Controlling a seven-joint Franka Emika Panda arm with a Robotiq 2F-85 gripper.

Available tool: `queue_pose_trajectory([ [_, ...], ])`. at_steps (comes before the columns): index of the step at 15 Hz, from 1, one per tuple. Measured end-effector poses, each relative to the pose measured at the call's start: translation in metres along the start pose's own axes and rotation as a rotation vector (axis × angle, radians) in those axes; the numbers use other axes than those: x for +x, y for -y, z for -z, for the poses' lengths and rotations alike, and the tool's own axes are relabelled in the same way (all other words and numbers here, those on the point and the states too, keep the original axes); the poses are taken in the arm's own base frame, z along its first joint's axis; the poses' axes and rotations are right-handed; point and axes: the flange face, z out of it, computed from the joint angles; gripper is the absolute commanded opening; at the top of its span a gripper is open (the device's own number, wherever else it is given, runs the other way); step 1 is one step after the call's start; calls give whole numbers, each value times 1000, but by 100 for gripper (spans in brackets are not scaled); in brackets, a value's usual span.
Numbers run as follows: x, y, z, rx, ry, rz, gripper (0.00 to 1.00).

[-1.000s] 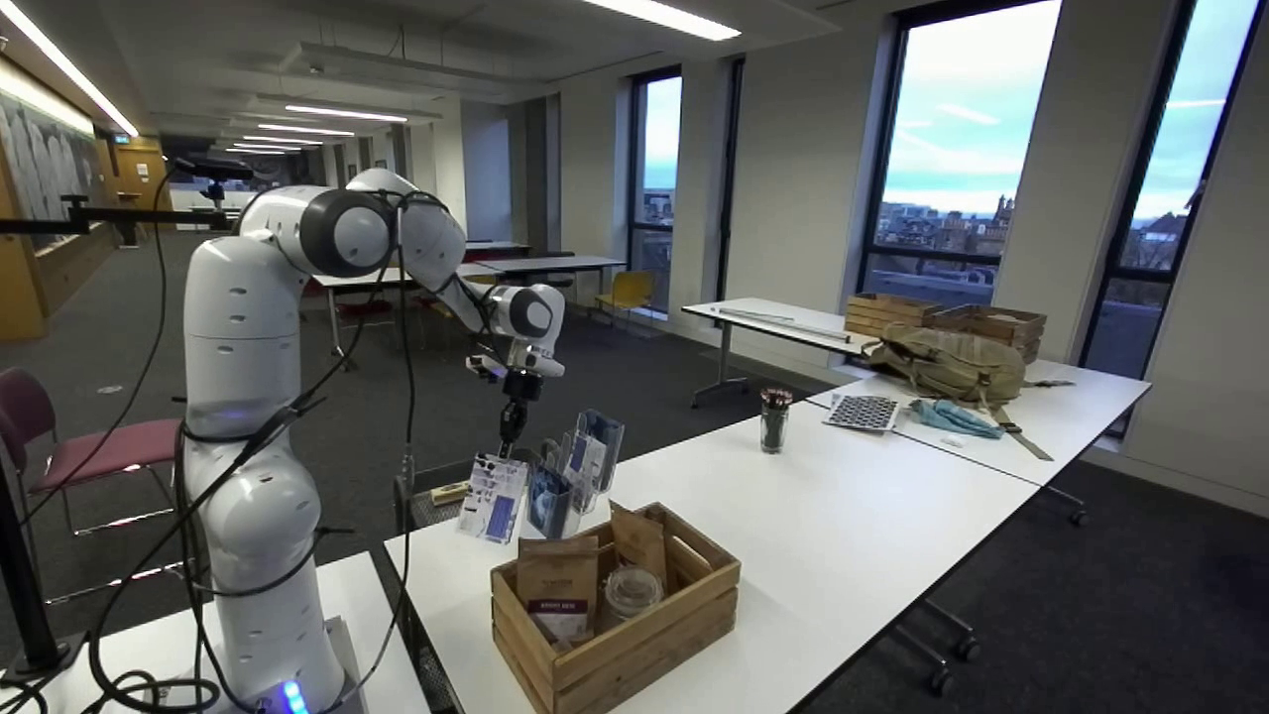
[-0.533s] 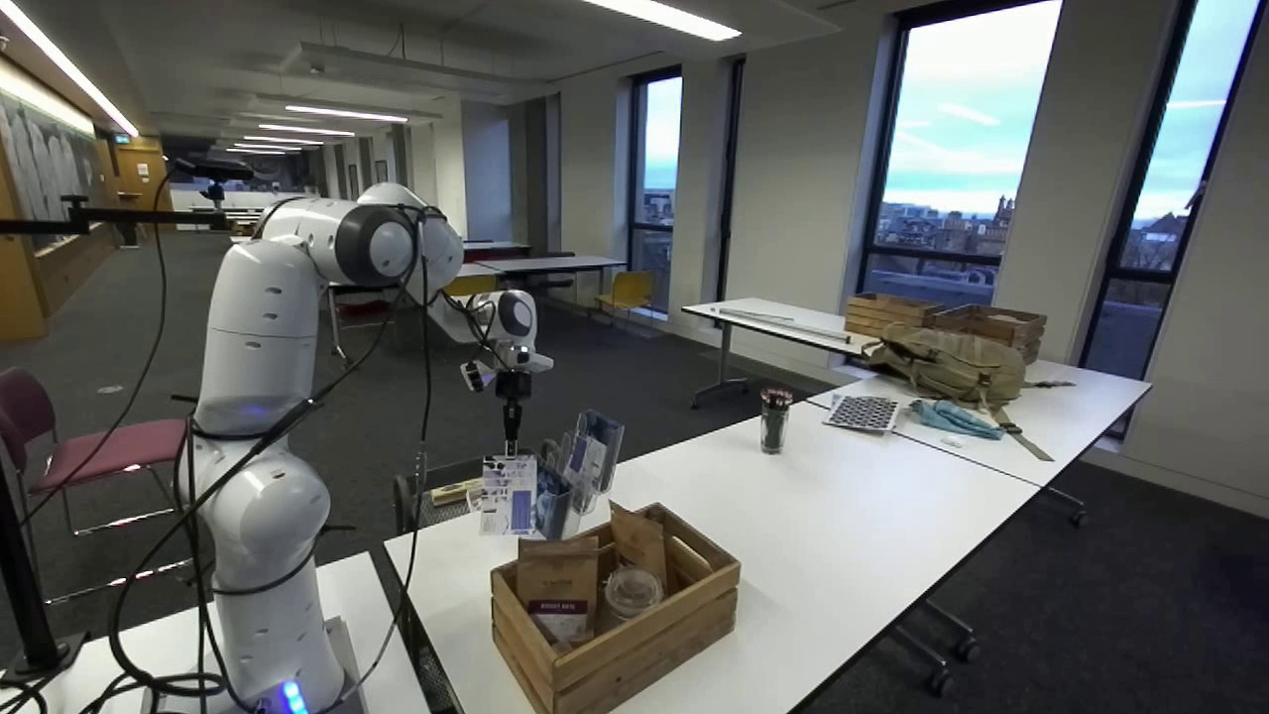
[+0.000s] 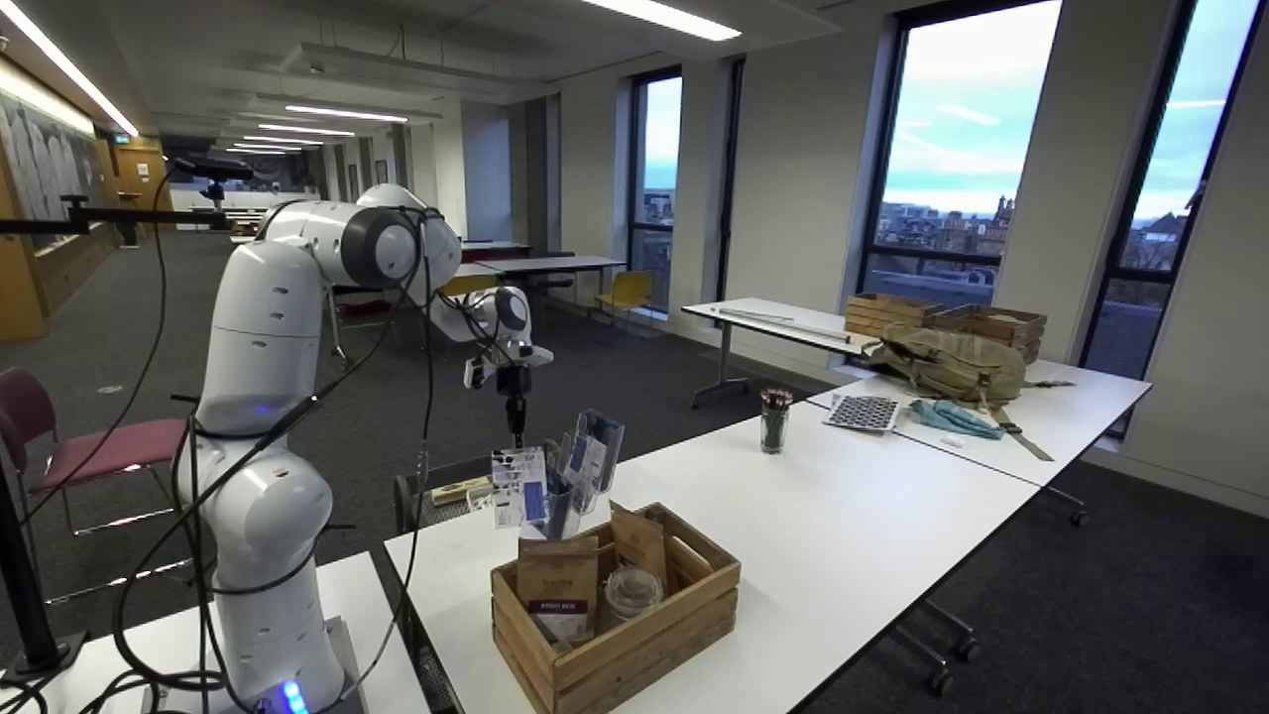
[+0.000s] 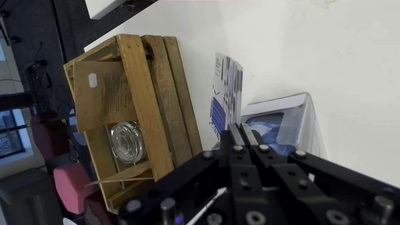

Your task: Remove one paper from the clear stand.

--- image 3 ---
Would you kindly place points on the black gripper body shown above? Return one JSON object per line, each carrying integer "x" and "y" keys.
{"x": 512, "y": 384}

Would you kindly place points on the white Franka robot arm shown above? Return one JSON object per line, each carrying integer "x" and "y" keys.
{"x": 262, "y": 332}

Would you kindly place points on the black tripod stand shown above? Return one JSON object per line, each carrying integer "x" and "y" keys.
{"x": 132, "y": 217}

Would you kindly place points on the blue white box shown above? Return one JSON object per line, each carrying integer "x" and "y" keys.
{"x": 562, "y": 494}

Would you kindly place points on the blue standing box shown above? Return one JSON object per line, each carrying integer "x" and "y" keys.
{"x": 600, "y": 446}

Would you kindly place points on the distant white tables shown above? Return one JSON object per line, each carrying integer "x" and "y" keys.
{"x": 538, "y": 264}

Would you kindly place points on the yellow chair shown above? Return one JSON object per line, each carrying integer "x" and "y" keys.
{"x": 624, "y": 293}

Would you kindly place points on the plain brown paper bag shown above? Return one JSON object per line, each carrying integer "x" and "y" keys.
{"x": 641, "y": 543}

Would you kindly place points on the brown paper bag with label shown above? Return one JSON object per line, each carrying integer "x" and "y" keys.
{"x": 558, "y": 589}

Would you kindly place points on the clear round jar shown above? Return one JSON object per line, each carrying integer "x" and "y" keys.
{"x": 633, "y": 593}

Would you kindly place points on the wooden slat crate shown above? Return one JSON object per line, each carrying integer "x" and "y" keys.
{"x": 636, "y": 650}

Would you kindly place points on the dark cup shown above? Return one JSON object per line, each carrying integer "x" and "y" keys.
{"x": 775, "y": 420}

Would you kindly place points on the white folding table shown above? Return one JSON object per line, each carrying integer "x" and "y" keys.
{"x": 780, "y": 324}

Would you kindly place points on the long ceiling light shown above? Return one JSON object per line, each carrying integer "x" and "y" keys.
{"x": 665, "y": 16}
{"x": 305, "y": 127}
{"x": 346, "y": 117}
{"x": 64, "y": 67}

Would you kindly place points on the checkered pad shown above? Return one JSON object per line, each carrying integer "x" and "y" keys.
{"x": 863, "y": 413}

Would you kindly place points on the light wooden crate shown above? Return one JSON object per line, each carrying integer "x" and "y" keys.
{"x": 883, "y": 314}

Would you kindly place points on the olive green bag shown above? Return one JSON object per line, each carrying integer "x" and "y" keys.
{"x": 945, "y": 364}

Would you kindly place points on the cardboard box on shelf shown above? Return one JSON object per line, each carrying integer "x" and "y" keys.
{"x": 139, "y": 170}

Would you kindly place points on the maroon office chair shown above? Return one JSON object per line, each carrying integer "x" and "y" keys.
{"x": 81, "y": 443}

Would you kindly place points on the teal flat item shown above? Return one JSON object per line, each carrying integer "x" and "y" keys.
{"x": 953, "y": 421}

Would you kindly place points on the dark wicker crate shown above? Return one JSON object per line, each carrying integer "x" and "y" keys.
{"x": 996, "y": 328}

